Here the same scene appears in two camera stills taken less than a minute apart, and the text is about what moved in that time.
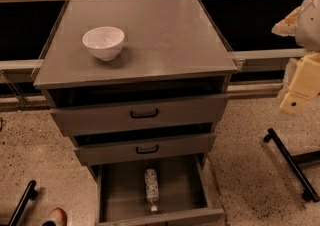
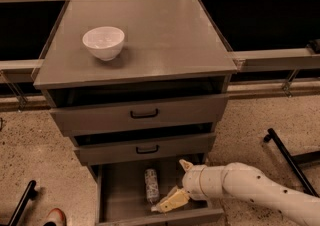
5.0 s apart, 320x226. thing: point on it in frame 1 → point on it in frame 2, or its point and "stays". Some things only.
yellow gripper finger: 305,84 → 175,200
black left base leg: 29,194 stays
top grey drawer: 139,115 stays
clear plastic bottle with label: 151,179 stays
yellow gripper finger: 287,26 → 185,164
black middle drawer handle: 149,151 stays
